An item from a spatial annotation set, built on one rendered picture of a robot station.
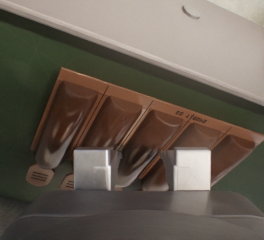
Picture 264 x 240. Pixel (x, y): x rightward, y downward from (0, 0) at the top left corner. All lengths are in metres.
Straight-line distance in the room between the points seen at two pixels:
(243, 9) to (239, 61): 0.77
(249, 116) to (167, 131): 0.05
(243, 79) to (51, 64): 0.08
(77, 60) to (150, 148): 0.05
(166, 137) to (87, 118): 0.04
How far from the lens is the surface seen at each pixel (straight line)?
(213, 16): 0.20
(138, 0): 0.17
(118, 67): 0.15
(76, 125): 0.16
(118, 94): 0.15
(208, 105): 0.17
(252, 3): 0.94
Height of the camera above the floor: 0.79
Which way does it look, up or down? 44 degrees down
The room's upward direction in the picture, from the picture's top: 176 degrees counter-clockwise
